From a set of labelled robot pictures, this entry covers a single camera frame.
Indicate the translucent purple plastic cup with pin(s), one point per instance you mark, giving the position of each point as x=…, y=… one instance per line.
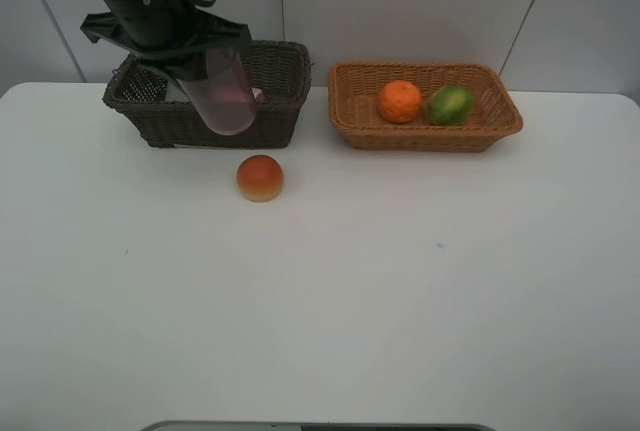
x=224, y=100

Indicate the pink spray bottle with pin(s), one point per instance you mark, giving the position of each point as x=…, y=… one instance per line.
x=258, y=94

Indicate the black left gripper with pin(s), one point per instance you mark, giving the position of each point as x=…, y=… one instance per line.
x=168, y=37

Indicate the orange tangerine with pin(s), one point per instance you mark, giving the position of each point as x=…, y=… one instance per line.
x=399, y=102

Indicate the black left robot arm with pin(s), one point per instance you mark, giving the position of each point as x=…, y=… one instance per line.
x=169, y=38

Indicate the orange wicker basket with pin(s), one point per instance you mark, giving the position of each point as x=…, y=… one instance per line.
x=354, y=87

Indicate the dark green rectangular bottle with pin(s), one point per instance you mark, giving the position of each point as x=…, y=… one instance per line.
x=175, y=94

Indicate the green lime fruit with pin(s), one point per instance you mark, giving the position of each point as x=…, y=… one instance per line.
x=450, y=105

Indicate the orange round bread bun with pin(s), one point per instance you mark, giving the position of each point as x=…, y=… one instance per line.
x=260, y=178

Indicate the dark brown wicker basket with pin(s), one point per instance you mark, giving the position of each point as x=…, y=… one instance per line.
x=281, y=69

